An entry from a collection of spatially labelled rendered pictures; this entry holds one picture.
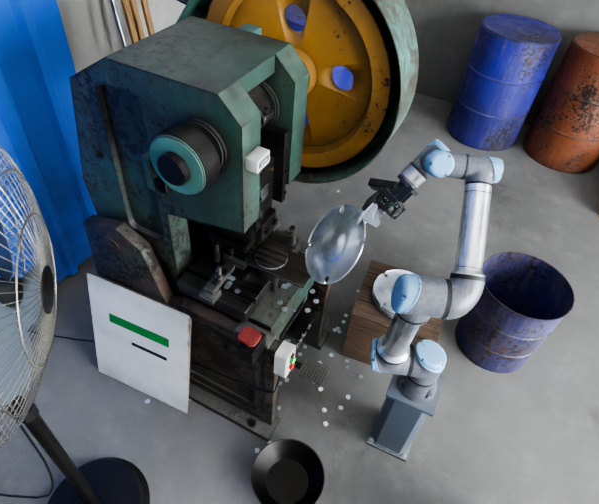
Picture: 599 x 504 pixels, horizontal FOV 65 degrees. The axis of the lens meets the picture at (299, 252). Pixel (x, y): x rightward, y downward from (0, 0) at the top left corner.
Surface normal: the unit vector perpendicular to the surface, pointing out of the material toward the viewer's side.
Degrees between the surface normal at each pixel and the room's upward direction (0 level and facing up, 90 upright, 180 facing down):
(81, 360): 0
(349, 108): 90
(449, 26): 90
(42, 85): 90
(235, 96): 45
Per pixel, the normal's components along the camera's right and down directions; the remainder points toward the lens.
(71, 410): 0.07, -0.70
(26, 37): 0.17, 0.71
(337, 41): -0.45, 0.61
